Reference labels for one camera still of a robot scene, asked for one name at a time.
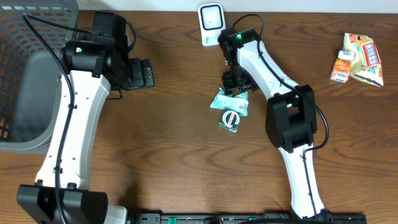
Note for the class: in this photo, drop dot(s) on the mint green wipes packet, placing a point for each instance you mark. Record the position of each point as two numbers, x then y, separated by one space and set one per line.
238 103

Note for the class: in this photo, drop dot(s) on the white barcode scanner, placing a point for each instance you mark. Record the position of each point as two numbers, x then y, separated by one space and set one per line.
212 22

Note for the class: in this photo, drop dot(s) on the orange Kleenex tissue pack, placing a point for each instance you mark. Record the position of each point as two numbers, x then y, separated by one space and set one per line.
340 71

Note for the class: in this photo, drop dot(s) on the dark green Zam-Buk tin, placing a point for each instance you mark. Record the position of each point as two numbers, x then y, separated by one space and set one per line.
230 120

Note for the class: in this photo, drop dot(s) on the grey plastic mesh basket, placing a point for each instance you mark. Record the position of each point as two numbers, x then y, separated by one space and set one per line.
30 91

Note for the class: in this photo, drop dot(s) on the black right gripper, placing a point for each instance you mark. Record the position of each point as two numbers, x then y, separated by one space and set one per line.
228 84

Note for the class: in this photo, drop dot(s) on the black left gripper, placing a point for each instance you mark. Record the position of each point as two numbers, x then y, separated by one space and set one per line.
142 79

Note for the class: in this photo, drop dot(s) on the cream blue chips bag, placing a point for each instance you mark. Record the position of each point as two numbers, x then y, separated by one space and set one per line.
366 67

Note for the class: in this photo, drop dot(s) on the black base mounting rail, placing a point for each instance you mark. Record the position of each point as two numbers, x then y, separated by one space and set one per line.
269 217

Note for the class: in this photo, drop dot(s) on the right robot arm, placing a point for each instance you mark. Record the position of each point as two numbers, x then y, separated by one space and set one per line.
290 117

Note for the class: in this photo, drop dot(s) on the teal Kleenex tissue pack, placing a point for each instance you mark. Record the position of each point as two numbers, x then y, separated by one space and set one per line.
346 55

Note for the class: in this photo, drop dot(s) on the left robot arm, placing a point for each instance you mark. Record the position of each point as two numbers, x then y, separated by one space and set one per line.
61 192

